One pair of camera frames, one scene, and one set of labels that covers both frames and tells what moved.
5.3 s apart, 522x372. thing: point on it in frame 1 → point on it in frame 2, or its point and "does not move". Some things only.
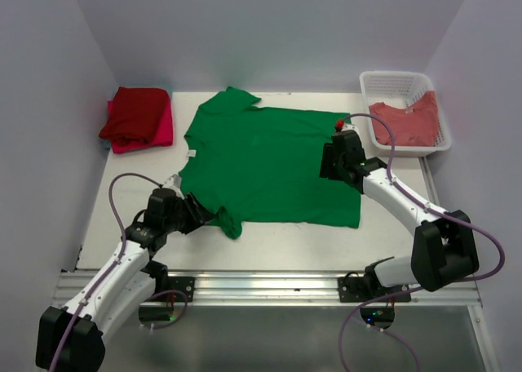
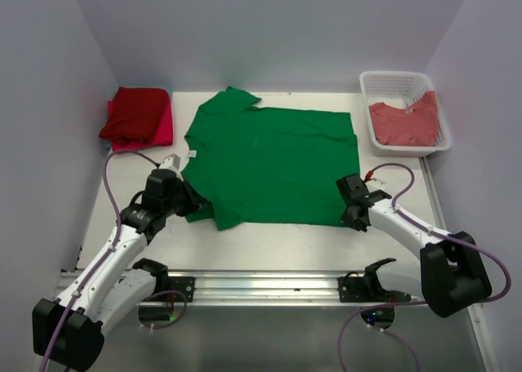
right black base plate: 364,290 does not move
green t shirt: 254,165 does not move
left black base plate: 183,284 does not move
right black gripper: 326,170 → 348,220
